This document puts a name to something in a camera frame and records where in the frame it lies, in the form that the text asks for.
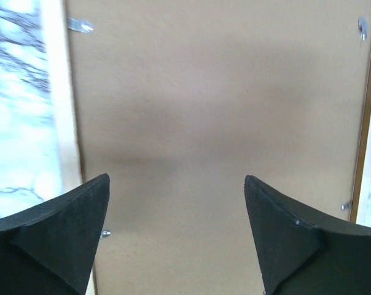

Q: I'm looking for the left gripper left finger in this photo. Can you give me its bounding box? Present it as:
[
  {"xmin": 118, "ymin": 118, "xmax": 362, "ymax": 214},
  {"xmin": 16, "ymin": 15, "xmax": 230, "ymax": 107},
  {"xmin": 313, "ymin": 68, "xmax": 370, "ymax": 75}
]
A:
[{"xmin": 0, "ymin": 174, "xmax": 110, "ymax": 295}]

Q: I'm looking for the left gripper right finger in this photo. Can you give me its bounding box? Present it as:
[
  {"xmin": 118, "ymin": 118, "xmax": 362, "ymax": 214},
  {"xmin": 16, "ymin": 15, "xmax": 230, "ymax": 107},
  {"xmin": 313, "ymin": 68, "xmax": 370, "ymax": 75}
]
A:
[{"xmin": 244, "ymin": 175, "xmax": 371, "ymax": 295}]

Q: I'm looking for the wooden picture frame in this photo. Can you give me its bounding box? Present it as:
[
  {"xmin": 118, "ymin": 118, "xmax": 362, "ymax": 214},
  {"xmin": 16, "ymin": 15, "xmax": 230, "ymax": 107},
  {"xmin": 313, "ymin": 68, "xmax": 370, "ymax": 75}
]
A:
[{"xmin": 39, "ymin": 0, "xmax": 371, "ymax": 295}]

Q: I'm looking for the metal frame turn clip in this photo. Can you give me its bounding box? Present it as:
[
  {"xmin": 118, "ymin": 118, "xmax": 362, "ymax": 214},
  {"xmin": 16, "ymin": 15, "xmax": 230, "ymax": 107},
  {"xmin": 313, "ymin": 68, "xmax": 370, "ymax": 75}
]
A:
[{"xmin": 68, "ymin": 17, "xmax": 94, "ymax": 34}]

